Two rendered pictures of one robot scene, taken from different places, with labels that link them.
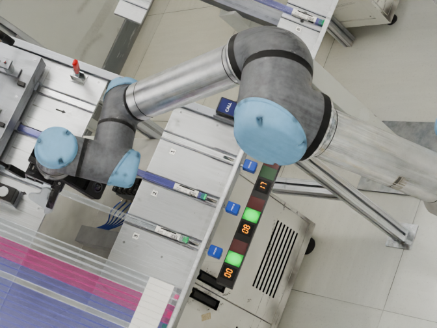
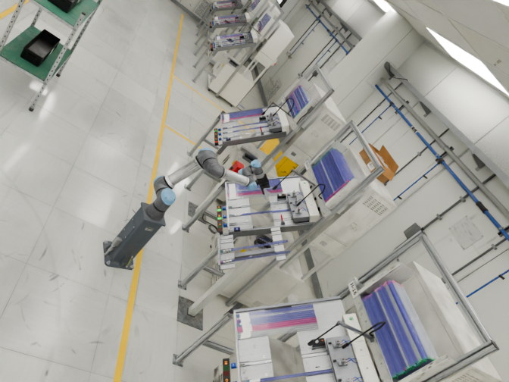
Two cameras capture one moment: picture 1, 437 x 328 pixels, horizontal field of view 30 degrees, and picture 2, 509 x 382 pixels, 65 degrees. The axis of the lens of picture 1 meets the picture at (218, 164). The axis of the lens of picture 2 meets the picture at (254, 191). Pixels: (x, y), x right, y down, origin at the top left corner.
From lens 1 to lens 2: 306 cm
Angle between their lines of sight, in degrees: 68
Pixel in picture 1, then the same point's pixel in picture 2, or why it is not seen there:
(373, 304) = (185, 267)
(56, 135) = (255, 162)
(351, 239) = (198, 289)
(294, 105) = (202, 152)
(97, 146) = (248, 169)
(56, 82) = (288, 221)
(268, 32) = (214, 163)
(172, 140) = (248, 222)
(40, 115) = (285, 214)
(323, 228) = not seen: hidden behind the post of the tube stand
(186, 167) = (241, 219)
